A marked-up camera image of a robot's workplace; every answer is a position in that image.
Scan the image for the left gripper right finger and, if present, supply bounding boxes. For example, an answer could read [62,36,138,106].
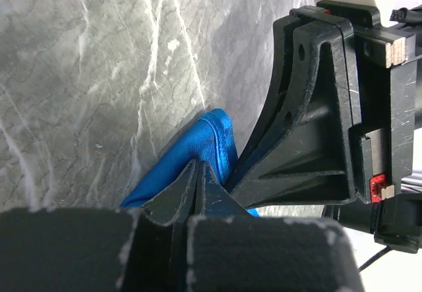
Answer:
[186,162,363,291]

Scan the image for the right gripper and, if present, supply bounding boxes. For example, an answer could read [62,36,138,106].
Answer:
[226,0,421,253]

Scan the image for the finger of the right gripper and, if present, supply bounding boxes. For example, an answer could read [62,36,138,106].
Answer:
[240,7,333,160]

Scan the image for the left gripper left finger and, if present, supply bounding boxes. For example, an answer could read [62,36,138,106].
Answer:
[1,160,198,291]

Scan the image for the blue cloth napkin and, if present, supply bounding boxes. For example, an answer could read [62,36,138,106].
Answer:
[120,108,261,218]

